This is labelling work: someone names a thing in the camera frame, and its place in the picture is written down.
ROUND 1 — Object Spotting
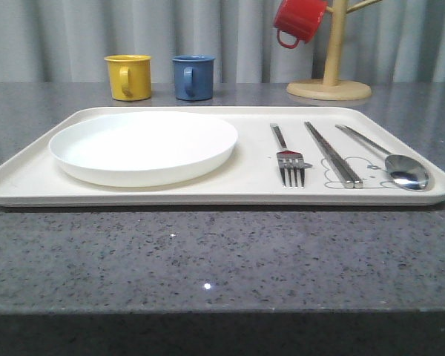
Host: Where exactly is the silver fork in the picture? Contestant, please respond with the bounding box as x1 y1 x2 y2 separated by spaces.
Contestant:
270 123 306 188

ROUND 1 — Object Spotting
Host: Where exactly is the white round plate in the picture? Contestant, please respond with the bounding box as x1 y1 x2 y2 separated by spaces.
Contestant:
48 111 238 188

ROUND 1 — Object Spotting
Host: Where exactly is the silver spoon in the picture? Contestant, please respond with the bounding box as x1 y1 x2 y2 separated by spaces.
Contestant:
335 124 429 191

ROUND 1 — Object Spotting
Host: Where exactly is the beige rabbit serving tray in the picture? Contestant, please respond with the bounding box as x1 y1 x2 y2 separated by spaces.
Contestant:
0 106 445 206

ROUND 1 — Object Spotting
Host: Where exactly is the blue mug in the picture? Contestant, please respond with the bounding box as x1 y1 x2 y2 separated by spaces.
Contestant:
172 55 215 101

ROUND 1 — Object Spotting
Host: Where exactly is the yellow mug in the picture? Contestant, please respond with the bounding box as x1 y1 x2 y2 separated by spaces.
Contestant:
105 55 152 101

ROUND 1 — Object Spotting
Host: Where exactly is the wooden mug tree stand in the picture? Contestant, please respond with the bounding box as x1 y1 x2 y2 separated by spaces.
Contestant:
281 1 374 100

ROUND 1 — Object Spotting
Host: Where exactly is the red mug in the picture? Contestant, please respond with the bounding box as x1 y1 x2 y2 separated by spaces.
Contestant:
274 0 328 49

